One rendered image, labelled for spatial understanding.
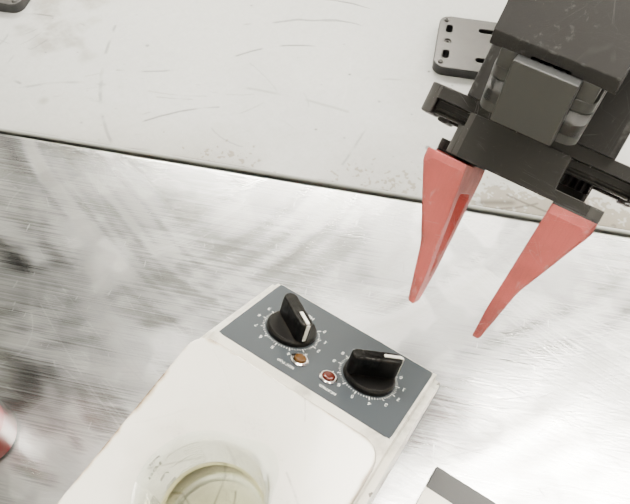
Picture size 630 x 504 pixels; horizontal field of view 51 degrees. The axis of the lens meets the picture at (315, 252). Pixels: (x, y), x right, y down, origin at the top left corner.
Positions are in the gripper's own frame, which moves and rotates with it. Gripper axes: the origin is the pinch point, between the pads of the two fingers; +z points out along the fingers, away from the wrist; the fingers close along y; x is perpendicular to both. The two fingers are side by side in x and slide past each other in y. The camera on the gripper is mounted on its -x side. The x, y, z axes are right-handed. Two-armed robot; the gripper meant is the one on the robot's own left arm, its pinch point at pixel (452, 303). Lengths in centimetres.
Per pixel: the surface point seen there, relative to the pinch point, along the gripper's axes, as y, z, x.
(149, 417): -10.5, 11.9, -4.7
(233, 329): -10.8, 8.2, 2.0
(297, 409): -4.3, 8.5, -1.8
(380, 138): -13.2, -5.1, 21.8
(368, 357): -3.0, 5.8, 3.3
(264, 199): -17.7, 2.9, 14.9
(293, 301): -8.8, 5.5, 4.3
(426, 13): -17.4, -17.5, 32.6
